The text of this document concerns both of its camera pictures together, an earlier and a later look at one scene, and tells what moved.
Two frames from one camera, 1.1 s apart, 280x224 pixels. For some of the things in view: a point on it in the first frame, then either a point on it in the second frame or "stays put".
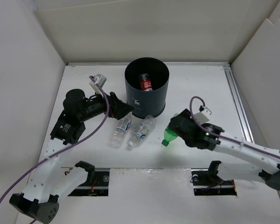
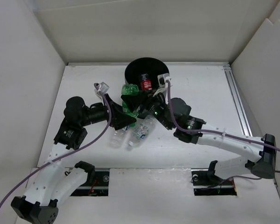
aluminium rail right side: [238, 104] stays put
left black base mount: [99, 187] stays put
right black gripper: [186, 113] to [133, 101]
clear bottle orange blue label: [117, 139] stays put
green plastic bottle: [170, 134] to [127, 89]
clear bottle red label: [145, 83] stays put
